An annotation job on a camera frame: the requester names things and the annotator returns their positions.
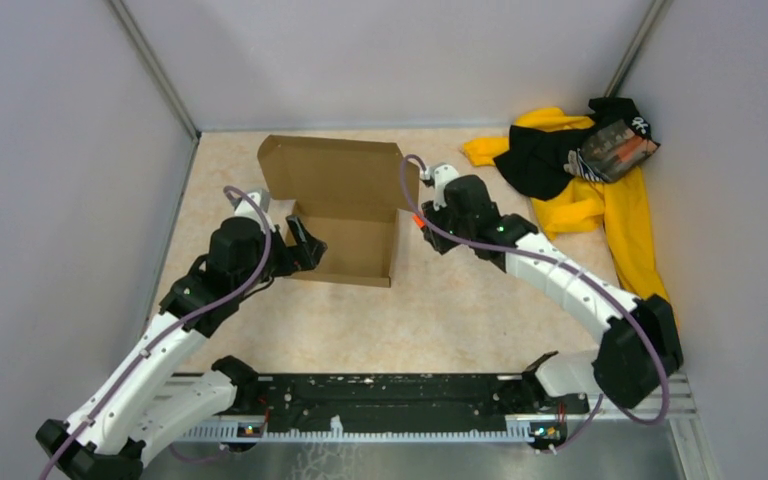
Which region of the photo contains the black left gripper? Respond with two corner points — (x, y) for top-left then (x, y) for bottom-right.
(234, 213), (325, 297)

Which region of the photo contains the brown cardboard box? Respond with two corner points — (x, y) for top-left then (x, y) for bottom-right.
(257, 135), (420, 288)

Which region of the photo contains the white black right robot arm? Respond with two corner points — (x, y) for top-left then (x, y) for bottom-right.
(415, 164), (684, 412)

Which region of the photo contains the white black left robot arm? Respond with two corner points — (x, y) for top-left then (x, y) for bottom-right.
(36, 186), (327, 479)

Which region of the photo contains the black printed garment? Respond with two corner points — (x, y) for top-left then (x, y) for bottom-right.
(493, 97), (660, 201)

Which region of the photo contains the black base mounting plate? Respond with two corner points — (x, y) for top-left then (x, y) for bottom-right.
(226, 373), (590, 434)

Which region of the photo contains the yellow garment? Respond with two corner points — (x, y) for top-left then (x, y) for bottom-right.
(461, 107), (670, 300)

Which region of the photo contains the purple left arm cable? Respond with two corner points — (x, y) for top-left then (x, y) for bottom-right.
(38, 185), (273, 480)

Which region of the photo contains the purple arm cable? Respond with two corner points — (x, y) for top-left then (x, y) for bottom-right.
(38, 185), (273, 480)
(399, 154), (671, 456)

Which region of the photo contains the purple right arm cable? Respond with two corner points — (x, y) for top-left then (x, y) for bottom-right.
(399, 154), (671, 456)

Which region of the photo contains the aluminium frame rail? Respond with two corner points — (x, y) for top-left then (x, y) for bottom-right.
(158, 374), (699, 444)

